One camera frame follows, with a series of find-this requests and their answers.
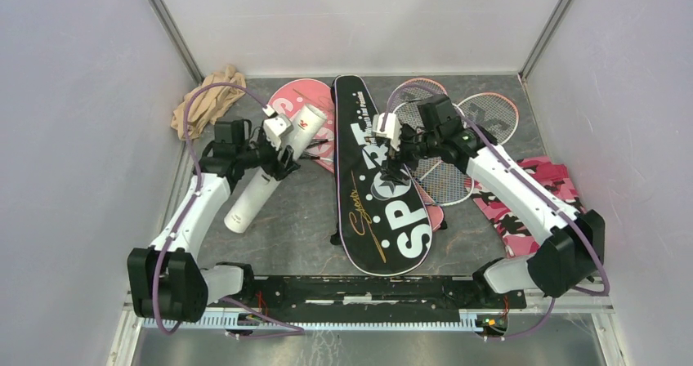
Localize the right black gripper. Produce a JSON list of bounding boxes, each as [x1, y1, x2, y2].
[[379, 123, 440, 186]]

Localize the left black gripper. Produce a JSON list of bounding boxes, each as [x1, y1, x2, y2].
[[236, 128, 300, 181]]

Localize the clear tube lid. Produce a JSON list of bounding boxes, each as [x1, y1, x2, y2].
[[371, 180, 394, 200]]

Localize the black sport racket bag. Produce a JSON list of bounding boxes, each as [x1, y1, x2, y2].
[[330, 75, 434, 277]]

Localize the white shuttlecock tube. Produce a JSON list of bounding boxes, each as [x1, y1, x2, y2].
[[224, 105, 327, 233]]

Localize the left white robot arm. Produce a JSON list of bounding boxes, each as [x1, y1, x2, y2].
[[127, 115, 297, 323]]

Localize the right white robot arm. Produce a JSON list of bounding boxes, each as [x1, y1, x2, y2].
[[373, 94, 610, 307]]

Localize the pink sport racket bag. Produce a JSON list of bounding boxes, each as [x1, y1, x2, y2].
[[270, 78, 335, 173]]

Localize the beige crumpled cloth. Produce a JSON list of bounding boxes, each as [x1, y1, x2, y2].
[[170, 65, 247, 141]]

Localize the pink camouflage cloth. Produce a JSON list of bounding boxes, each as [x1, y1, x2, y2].
[[467, 156, 586, 257]]

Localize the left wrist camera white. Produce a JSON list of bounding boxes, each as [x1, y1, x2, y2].
[[262, 105, 293, 150]]

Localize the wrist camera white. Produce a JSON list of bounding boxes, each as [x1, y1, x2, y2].
[[262, 105, 293, 150], [373, 113, 401, 152]]

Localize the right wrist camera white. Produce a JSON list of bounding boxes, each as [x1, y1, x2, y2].
[[373, 113, 401, 152]]

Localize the white frame racket lower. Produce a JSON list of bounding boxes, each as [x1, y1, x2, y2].
[[405, 157, 476, 207]]

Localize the white frame racket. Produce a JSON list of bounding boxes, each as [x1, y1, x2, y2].
[[405, 157, 476, 207], [395, 94, 465, 151]]

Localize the white frame racket upper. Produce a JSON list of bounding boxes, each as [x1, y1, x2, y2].
[[395, 94, 465, 151]]

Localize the pink frame racket left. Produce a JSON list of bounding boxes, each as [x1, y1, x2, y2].
[[386, 77, 448, 113]]

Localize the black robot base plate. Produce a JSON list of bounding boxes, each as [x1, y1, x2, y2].
[[234, 275, 527, 324]]

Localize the white slotted cable duct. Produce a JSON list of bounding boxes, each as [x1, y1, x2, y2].
[[141, 309, 510, 333]]

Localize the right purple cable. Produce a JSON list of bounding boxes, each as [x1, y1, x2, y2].
[[384, 84, 611, 297]]

